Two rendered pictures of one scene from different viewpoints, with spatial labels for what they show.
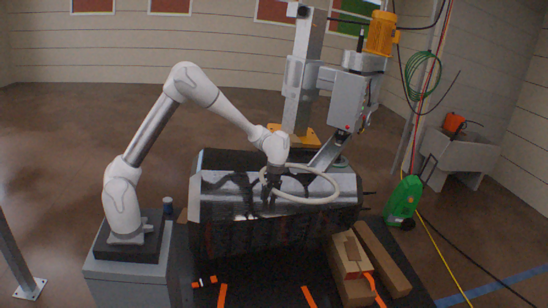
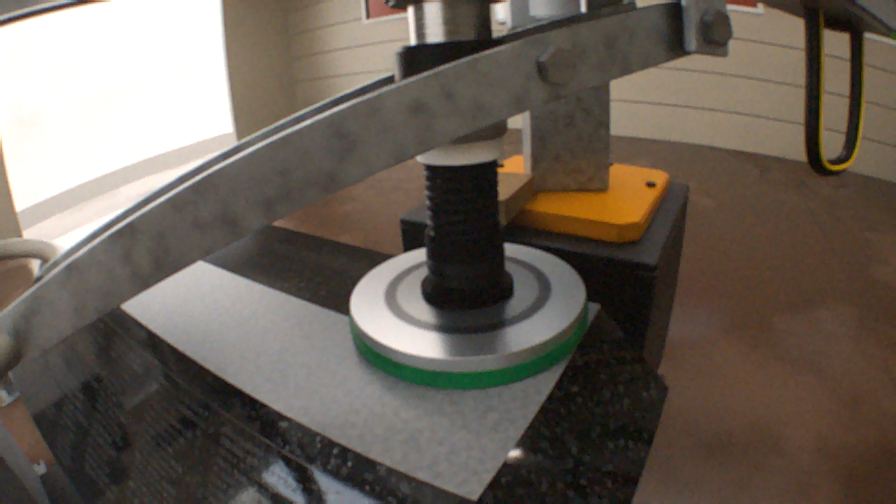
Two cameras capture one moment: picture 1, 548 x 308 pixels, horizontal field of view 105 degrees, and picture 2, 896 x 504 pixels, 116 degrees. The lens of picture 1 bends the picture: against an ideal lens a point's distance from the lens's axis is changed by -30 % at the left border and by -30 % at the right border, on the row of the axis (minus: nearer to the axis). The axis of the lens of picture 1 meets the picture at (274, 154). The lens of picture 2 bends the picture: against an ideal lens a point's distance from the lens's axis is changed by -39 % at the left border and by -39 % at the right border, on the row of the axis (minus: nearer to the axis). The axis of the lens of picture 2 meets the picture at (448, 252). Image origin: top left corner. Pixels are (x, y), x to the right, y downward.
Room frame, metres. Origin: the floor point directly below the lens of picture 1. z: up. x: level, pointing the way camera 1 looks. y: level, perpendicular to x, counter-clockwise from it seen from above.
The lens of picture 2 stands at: (1.81, -0.74, 1.09)
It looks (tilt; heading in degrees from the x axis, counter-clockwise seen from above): 24 degrees down; 46
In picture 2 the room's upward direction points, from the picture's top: 4 degrees counter-clockwise
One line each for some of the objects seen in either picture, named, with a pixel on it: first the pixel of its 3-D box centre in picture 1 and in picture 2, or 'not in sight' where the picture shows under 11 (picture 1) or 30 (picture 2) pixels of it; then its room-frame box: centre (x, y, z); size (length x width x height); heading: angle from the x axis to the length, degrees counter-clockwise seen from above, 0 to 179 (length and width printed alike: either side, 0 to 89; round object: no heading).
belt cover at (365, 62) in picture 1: (367, 62); not in sight; (2.38, -0.65, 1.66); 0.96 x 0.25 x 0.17; 152
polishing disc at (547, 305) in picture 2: (335, 159); (467, 293); (2.07, -0.48, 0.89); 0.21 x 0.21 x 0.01
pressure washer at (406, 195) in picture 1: (408, 189); not in sight; (2.58, -1.52, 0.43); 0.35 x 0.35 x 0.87; 85
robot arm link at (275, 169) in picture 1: (275, 166); not in sight; (1.35, -0.02, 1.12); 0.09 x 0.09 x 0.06
